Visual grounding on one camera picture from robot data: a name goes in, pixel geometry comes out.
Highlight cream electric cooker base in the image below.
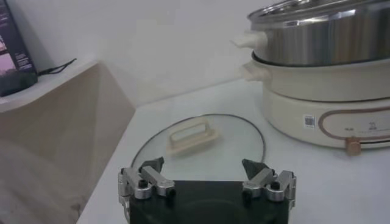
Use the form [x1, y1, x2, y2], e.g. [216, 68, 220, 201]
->
[242, 51, 390, 156]

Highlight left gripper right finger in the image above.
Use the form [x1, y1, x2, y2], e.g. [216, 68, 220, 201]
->
[241, 158, 297, 211]

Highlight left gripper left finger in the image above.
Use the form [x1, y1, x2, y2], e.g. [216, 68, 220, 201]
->
[118, 156, 177, 211]

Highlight black laptop cable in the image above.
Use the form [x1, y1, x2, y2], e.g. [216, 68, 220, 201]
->
[37, 57, 77, 77]

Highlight white side table with mouse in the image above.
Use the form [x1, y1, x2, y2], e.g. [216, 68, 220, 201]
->
[0, 59, 137, 224]

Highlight black laptop with dark screen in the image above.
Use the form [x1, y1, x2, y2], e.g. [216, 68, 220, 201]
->
[0, 0, 39, 97]

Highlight glass lid with cream handle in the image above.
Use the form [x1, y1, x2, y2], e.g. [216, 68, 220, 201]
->
[130, 114, 266, 183]

